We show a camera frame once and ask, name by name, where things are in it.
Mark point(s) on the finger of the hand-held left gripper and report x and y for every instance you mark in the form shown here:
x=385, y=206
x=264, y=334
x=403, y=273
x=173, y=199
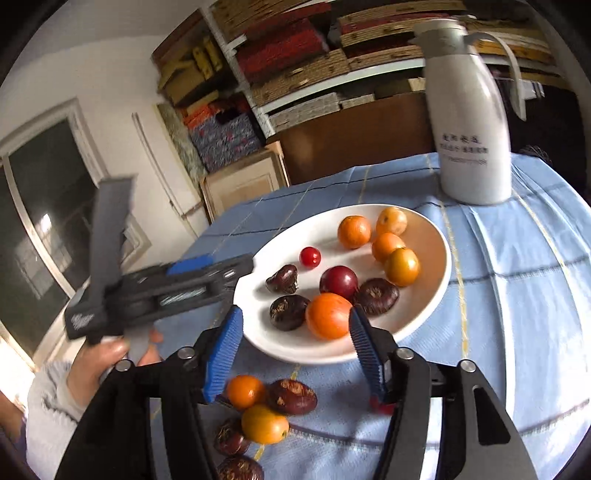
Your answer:
x=191, y=266

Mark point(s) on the stacks of flat patterned boxes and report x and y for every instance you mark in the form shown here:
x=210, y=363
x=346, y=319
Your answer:
x=295, y=50

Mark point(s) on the dark brown water chestnut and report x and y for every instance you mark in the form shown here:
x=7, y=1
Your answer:
x=240, y=468
x=292, y=396
x=282, y=279
x=231, y=436
x=376, y=296
x=288, y=312

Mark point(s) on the stack of blue patterned boxes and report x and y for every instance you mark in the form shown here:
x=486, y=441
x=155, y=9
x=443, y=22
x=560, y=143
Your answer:
x=226, y=138

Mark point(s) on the blue checked tablecloth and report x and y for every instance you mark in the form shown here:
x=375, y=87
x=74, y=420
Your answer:
x=508, y=323

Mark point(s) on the white thermos jug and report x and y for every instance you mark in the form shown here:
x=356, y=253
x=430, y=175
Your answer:
x=471, y=115

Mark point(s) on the white metal shelf rack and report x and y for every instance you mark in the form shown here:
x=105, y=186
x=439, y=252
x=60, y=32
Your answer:
x=258, y=108

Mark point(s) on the brown wooden board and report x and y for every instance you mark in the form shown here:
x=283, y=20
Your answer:
x=351, y=138

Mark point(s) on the light wooden picture frame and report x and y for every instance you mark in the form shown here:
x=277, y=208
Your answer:
x=244, y=184

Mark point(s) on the stack of yellow-brown boxes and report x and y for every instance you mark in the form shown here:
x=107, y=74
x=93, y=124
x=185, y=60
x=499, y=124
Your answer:
x=189, y=60

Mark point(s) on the white leaning strip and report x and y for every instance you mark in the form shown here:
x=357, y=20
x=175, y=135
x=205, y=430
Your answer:
x=157, y=161

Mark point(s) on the mottled green board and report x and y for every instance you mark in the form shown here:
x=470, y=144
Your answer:
x=180, y=138

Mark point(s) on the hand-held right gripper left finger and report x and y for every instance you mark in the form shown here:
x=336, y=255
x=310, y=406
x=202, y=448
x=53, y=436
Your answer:
x=224, y=355

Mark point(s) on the greenish orange tomato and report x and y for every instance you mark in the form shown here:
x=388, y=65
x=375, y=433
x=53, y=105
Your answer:
x=401, y=266

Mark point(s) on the white oval plate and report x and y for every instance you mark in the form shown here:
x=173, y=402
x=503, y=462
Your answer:
x=318, y=230

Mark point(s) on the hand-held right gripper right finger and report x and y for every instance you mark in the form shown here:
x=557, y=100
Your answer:
x=367, y=350

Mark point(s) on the red cherry tomato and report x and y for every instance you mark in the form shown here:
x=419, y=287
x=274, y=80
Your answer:
x=383, y=408
x=310, y=256

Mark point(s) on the small orange tangerine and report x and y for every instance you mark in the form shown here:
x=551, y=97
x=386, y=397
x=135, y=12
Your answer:
x=245, y=392
x=264, y=423
x=354, y=231
x=388, y=244

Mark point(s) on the dark red plum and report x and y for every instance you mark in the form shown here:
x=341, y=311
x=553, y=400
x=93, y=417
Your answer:
x=339, y=281

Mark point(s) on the person's left hand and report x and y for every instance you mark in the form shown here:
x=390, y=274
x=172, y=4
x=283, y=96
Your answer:
x=97, y=369

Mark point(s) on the white framed dark window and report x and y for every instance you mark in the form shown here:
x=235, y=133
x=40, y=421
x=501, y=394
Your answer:
x=46, y=207

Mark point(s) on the person's left forearm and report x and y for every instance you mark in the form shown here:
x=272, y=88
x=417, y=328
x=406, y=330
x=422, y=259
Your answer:
x=51, y=415

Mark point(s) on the large orange tangerine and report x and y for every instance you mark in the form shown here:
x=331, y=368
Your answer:
x=328, y=316

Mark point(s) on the pale orange citrus fruit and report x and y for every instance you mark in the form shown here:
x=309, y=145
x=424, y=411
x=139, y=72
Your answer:
x=391, y=221

